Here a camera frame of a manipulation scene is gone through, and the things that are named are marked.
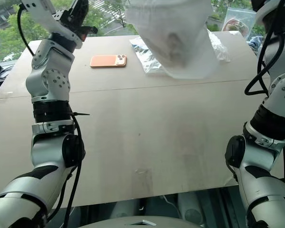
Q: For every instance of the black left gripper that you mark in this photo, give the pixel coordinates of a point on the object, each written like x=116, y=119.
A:
x=75, y=14

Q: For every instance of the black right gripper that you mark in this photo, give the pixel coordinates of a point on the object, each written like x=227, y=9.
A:
x=258, y=4

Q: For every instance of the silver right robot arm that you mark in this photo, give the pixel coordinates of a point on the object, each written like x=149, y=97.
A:
x=263, y=171

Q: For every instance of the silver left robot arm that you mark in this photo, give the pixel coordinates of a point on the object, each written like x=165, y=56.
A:
x=49, y=78

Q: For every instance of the clear zip bag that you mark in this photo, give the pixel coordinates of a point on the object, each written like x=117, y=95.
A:
x=237, y=23

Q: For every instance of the clear bag of colourful items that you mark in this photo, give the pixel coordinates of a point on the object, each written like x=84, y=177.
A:
x=147, y=64

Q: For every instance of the orange smartphone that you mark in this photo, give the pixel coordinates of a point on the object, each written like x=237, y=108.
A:
x=106, y=61

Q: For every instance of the blue cloth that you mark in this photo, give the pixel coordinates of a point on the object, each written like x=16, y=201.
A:
x=255, y=42

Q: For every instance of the grey robot torso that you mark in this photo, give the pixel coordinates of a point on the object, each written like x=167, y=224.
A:
x=132, y=222

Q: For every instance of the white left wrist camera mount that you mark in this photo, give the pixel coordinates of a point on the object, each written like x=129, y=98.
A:
x=61, y=33

